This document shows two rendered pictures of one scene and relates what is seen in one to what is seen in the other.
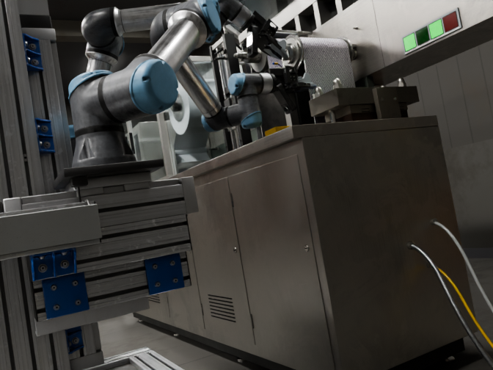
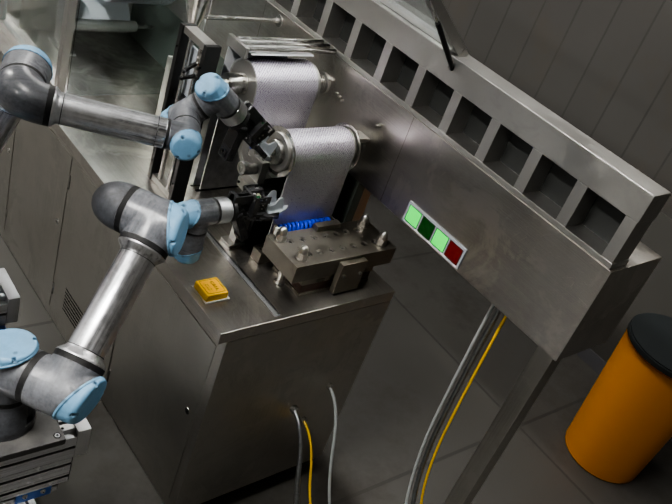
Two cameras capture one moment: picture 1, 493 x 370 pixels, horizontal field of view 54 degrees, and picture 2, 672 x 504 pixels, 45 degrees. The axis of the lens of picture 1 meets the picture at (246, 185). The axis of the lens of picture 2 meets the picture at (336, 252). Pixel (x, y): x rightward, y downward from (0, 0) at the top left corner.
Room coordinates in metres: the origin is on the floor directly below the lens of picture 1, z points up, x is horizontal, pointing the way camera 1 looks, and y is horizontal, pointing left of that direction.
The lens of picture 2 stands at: (-0.17, 0.21, 2.31)
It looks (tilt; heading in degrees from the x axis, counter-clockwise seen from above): 32 degrees down; 340
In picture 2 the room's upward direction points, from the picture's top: 21 degrees clockwise
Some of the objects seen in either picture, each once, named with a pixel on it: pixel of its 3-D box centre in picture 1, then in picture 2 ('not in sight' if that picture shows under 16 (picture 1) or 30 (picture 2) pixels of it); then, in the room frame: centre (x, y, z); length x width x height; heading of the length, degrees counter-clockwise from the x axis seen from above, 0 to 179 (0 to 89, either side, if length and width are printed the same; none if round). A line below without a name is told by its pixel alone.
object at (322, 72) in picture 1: (331, 81); (309, 198); (1.89, -0.40, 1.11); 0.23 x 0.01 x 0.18; 119
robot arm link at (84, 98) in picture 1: (97, 103); (9, 364); (1.16, 0.32, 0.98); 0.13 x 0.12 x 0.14; 65
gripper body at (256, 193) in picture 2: (282, 81); (246, 204); (1.77, -0.19, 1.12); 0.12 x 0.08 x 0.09; 120
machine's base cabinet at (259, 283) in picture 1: (230, 257); (110, 201); (2.72, 0.16, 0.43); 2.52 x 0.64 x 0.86; 29
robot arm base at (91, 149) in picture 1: (102, 150); (1, 400); (1.17, 0.33, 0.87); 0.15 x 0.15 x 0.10
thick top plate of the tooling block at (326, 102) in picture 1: (364, 100); (330, 249); (1.80, -0.49, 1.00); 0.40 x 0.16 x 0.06; 119
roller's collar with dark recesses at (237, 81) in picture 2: (252, 55); (234, 83); (2.08, -0.12, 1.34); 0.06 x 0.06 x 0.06; 29
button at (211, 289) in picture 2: (279, 131); (211, 289); (1.62, -0.14, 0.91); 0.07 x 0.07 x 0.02; 29
